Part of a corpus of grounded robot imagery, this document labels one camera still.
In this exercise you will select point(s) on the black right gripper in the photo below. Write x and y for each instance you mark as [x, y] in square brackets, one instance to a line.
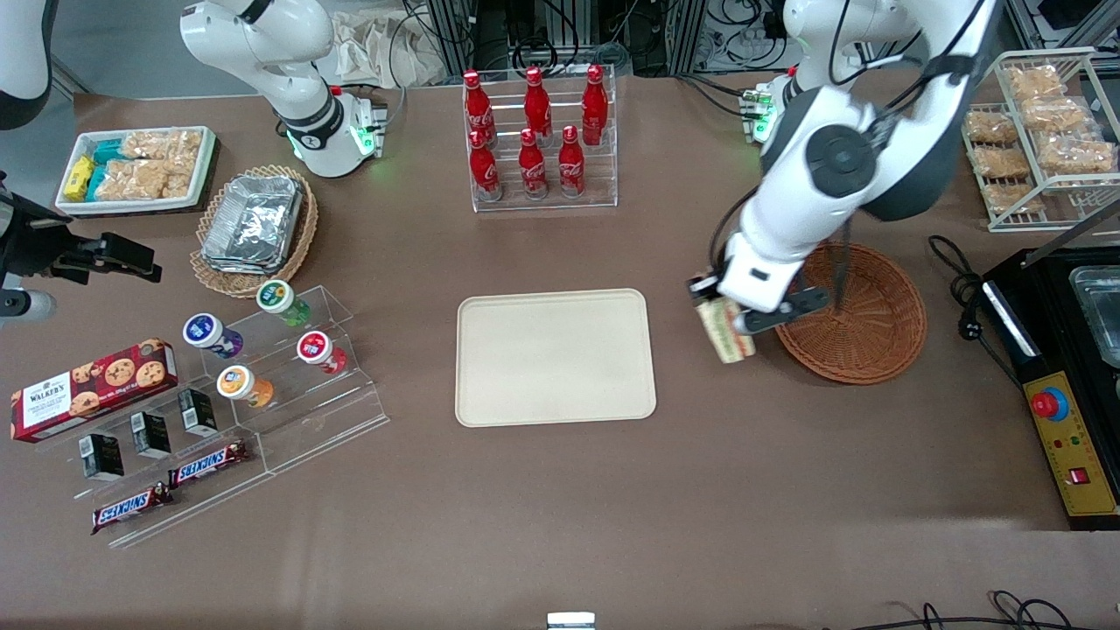
[35, 246]

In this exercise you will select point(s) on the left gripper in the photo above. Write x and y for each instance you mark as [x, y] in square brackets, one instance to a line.
[705, 289]

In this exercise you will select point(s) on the triangular sandwich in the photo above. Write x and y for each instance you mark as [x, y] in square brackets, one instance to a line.
[724, 337]

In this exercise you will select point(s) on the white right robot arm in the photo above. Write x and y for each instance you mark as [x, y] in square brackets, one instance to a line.
[289, 61]

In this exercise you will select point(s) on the white rectangular snack tray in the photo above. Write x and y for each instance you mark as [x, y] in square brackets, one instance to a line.
[70, 206]

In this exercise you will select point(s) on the light oval wicker basket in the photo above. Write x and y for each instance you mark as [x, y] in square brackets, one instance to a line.
[214, 280]

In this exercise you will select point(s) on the brown round wicker basket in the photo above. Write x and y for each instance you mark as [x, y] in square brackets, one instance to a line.
[875, 341]

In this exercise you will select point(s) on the silver foil tray stack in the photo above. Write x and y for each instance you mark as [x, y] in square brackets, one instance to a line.
[254, 223]

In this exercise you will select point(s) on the beige rectangular tray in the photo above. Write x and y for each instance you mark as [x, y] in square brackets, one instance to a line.
[555, 357]

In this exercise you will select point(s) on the teal snack packet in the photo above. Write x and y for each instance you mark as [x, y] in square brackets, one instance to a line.
[109, 151]
[96, 182]

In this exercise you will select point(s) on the white cylindrical gripper attachment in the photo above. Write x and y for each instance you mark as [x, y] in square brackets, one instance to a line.
[31, 305]

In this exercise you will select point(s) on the clear rice cracker pack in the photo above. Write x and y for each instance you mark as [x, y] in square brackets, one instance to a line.
[131, 179]
[178, 178]
[162, 144]

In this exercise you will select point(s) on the yellow snack packet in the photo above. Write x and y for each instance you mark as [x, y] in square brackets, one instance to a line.
[79, 178]

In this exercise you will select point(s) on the purple small jar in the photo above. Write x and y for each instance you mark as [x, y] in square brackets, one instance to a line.
[206, 332]

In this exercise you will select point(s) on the red Walkers cookie box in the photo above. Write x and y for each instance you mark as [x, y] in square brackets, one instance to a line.
[96, 389]

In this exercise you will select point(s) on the small black box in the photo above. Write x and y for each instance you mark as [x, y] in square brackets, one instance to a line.
[198, 413]
[152, 435]
[103, 457]

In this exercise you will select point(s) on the green small jar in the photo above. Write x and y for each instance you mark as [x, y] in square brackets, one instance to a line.
[280, 299]

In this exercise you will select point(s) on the orange small jar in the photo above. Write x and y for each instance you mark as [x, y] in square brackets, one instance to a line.
[240, 385]

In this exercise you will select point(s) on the red cola bottle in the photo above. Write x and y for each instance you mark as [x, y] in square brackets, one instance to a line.
[532, 168]
[595, 101]
[570, 166]
[484, 171]
[478, 105]
[537, 101]

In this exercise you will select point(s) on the clear acrylic bottle rack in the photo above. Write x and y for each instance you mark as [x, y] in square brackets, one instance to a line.
[542, 206]

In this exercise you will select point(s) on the Snickers chocolate bar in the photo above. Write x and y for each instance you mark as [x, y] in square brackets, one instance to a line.
[208, 465]
[131, 509]

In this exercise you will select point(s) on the red small jar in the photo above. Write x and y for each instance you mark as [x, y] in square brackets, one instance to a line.
[317, 350]

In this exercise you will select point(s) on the clear acrylic step stand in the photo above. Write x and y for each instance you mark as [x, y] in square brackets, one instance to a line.
[201, 507]
[341, 420]

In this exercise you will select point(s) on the brown snack pack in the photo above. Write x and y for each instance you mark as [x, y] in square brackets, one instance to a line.
[1034, 81]
[1076, 155]
[1013, 198]
[1000, 162]
[1053, 115]
[992, 128]

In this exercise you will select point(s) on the black appliance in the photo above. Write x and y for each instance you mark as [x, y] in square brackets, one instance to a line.
[1063, 350]

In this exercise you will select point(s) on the red emergency stop button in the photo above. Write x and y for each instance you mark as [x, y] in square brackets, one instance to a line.
[1050, 404]

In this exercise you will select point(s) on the beige cloth bag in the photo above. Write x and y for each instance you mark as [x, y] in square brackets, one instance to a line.
[376, 44]

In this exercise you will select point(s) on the steel pan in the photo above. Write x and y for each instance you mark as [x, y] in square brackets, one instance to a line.
[1101, 315]

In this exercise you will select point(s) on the yellow control box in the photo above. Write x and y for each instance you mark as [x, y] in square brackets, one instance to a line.
[1072, 455]

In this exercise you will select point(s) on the small white object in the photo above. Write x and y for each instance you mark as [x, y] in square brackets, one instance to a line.
[570, 621]

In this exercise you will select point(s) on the black equipment rack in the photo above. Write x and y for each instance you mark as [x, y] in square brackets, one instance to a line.
[490, 35]

